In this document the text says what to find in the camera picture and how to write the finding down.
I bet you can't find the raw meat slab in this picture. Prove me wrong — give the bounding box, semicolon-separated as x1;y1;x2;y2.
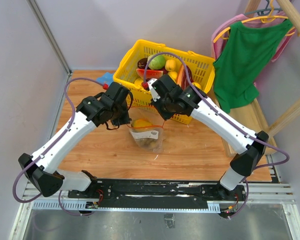
176;64;194;90

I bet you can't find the green orange mango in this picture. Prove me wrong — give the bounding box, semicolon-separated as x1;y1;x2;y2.
131;118;153;129

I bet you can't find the green cabbage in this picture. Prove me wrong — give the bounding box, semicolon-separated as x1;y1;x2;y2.
148;55;166;70

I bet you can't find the aluminium frame post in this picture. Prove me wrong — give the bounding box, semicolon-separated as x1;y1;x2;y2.
27;0;73;76

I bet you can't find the yellow lemon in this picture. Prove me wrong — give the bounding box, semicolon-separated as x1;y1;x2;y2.
164;59;177;72

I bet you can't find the clear zip top bag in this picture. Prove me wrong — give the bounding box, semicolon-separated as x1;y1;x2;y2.
127;106;165;153

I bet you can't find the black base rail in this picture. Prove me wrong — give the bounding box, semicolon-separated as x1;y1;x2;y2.
67;178;246;210

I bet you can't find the blue cloth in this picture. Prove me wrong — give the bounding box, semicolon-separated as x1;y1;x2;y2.
96;72;114;86

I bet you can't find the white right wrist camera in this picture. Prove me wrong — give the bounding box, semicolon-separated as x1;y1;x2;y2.
147;78;160;102

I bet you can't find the grey clothes hanger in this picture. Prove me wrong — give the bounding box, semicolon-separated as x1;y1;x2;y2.
244;0;272;17

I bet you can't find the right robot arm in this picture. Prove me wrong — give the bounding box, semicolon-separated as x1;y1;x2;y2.
147;75;269;200

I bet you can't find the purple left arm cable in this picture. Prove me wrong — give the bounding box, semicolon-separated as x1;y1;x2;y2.
12;77;110;203

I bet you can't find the yellow plastic basket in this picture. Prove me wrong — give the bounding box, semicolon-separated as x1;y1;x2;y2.
113;39;215;114

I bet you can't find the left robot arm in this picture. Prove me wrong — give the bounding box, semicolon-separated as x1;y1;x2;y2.
18;82;133;198

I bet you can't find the yellow clothes hanger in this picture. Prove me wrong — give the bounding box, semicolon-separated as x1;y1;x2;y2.
212;0;288;43

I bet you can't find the green tank top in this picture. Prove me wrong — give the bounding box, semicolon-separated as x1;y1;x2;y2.
213;19;293;114

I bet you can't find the wooden clothes rack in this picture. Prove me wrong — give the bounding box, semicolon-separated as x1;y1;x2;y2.
214;0;300;158

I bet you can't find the watermelon slice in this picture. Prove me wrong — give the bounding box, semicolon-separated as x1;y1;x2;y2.
136;68;164;80

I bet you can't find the pink shirt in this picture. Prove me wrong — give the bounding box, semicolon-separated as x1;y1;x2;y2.
211;13;297;62

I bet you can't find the brown longan bunch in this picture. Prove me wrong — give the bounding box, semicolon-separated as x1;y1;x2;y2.
137;138;160;151

